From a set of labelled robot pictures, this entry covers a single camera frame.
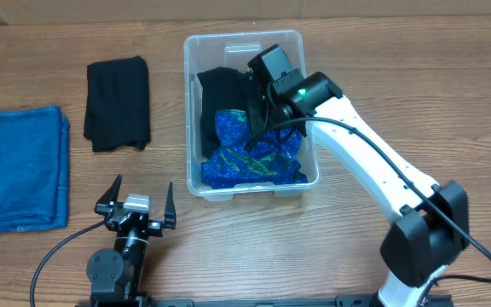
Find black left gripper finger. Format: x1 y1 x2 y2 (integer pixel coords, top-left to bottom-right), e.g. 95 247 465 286
164 182 176 229
95 175 123 213

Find clear plastic storage bin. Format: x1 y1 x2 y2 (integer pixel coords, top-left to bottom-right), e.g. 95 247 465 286
183 29 320 202

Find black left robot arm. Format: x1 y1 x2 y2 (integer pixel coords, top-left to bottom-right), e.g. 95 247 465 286
86 176 176 307

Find black cloth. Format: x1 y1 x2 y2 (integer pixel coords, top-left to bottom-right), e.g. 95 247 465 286
197 67 249 158
84 56 151 152

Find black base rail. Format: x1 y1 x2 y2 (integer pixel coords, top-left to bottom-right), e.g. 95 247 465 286
151 293 453 307

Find folded blue denim jeans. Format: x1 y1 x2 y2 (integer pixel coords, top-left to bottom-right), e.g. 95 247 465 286
0 106 70 234

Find blue sparkly cloth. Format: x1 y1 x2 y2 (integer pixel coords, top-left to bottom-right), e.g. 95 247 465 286
201 109 308 189

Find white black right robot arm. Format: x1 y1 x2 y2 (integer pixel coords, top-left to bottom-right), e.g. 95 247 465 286
252 68 469 306

